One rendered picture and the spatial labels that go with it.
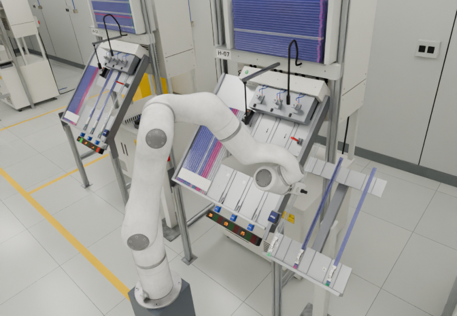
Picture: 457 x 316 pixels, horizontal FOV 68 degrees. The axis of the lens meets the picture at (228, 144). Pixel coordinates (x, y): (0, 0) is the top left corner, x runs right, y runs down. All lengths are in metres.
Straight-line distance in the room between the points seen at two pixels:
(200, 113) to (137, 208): 0.38
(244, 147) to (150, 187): 0.32
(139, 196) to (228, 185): 0.76
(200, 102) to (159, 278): 0.71
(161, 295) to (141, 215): 0.42
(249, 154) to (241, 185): 0.70
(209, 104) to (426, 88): 2.39
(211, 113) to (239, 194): 0.84
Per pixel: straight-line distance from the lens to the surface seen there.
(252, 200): 1.72
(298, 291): 2.35
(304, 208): 1.93
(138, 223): 1.16
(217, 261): 2.50
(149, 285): 1.43
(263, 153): 1.10
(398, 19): 3.10
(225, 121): 1.02
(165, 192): 2.56
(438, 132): 3.27
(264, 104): 1.80
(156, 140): 0.95
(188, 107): 1.01
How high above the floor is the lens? 1.88
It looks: 30 degrees down
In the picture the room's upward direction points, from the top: 5 degrees counter-clockwise
